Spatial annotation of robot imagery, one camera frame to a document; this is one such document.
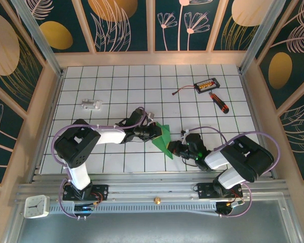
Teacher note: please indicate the green paper sheet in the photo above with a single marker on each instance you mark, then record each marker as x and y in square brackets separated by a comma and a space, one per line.
[160, 144]

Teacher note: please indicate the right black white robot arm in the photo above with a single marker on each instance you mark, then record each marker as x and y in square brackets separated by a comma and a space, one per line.
[248, 157]

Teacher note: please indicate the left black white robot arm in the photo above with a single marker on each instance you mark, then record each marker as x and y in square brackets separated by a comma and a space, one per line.
[76, 145]

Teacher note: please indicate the grey metal sheet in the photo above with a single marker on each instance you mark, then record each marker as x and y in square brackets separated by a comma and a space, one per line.
[152, 227]

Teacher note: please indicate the white square clock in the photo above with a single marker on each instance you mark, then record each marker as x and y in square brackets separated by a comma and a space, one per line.
[36, 207]

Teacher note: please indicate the brass knob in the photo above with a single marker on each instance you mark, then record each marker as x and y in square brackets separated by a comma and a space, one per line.
[156, 200]

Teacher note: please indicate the orange black utility knife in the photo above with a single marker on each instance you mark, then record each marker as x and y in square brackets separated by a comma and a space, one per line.
[219, 102]

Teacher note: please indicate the white plastic part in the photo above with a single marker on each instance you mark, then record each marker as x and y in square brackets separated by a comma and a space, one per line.
[91, 105]

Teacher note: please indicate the black board with gold connectors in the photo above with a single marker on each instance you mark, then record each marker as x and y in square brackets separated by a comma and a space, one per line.
[206, 85]

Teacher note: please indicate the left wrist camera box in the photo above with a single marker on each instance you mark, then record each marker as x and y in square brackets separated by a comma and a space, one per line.
[151, 116]

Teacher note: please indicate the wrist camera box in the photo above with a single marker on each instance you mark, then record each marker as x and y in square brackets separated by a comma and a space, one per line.
[151, 116]
[185, 134]

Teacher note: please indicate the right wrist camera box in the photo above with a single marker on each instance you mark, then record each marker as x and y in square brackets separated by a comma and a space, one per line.
[185, 134]

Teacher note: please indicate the aluminium front rail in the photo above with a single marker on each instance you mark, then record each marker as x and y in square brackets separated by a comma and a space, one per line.
[152, 187]

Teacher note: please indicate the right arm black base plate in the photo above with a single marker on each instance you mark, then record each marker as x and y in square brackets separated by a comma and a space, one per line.
[205, 191]

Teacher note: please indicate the aluminium side rail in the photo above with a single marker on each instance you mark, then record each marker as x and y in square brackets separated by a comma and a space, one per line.
[50, 119]
[254, 121]

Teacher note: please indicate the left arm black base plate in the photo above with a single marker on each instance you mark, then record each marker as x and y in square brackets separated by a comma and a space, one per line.
[101, 192]

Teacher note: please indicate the aluminium corner post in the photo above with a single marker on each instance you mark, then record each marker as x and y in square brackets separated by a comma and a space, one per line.
[38, 38]
[261, 35]

